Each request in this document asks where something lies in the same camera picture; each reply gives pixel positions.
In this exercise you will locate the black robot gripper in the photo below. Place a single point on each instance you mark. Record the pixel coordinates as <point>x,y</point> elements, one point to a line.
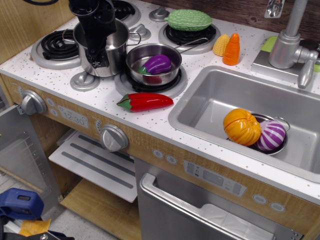
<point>98,21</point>

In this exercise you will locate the tall steel pot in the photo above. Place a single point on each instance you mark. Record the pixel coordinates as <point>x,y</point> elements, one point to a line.
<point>115,49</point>

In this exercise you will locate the front right stove burner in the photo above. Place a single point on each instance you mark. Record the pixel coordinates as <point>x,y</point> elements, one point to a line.
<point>125,84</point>

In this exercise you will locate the stove burner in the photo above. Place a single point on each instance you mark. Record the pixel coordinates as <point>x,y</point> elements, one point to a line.
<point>125,84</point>
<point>57,51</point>
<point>189,42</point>
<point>126,12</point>

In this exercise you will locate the front left stove burner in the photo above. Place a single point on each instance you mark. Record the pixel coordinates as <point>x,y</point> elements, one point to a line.
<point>57,51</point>

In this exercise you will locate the back left stove burner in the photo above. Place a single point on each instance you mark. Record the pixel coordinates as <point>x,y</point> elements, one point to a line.
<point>126,12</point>

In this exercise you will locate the back right stove burner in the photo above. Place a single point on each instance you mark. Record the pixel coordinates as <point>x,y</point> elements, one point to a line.
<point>189,42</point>

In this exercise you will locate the silver stovetop knob front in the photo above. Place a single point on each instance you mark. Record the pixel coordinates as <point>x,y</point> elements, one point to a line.
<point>83,82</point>

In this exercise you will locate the silver stovetop knob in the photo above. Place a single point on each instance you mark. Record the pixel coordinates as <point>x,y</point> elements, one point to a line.
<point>159,14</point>
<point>83,82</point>
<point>139,33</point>

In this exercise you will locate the silver stovetop knob middle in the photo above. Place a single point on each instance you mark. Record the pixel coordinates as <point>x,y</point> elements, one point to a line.
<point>139,33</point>

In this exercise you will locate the small steel saucepan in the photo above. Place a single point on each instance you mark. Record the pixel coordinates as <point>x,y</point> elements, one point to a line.
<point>140,54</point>

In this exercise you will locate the red toy pepper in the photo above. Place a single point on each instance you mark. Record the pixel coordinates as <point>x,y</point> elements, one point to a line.
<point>144,101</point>

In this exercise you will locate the purple toy eggplant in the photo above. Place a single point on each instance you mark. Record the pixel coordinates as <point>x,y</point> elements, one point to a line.
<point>157,64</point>

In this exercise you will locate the silver stovetop knob back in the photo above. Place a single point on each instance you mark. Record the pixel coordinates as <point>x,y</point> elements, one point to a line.
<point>159,14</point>

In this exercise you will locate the right silver oven knob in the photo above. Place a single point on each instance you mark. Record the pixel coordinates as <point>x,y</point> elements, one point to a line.
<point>112,138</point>

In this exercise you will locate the silver oven knob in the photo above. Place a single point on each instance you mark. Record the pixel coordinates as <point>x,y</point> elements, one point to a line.
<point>32,103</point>
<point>112,138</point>

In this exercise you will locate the left silver oven knob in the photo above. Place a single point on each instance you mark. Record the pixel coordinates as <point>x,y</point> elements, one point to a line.
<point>32,103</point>

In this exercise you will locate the green toy bitter gourd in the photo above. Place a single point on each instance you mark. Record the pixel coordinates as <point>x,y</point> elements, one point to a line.
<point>188,20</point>

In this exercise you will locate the white oven rack shelf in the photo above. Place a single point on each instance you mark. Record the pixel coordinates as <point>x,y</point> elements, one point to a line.
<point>85,157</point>

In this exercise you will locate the silver sink basin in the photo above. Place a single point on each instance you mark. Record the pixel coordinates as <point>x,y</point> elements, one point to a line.
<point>218,90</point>

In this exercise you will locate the yellow toy corn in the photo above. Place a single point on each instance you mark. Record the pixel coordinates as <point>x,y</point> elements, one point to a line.
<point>220,45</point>

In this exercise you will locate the open oven door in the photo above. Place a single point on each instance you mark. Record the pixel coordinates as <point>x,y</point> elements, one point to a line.
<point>23,163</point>

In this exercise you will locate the orange toy carrot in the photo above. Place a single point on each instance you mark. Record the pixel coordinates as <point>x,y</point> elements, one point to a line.
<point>231,54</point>

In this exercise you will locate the orange toy pumpkin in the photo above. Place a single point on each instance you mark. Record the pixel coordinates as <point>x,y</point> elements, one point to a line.
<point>242,127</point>

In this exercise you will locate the blue clamp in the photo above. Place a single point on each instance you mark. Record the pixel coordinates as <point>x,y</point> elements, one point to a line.
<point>20,204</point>

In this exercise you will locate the silver dishwasher door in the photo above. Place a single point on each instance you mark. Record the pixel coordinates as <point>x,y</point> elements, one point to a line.
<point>171,208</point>

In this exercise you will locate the steel bowl in sink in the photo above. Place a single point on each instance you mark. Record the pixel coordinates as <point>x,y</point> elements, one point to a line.
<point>261,119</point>

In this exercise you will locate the silver toy faucet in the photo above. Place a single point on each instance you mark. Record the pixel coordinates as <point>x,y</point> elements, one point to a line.
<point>288,60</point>

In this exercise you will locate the purple striped toy onion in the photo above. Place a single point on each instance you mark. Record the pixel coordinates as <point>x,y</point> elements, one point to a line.
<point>272,135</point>

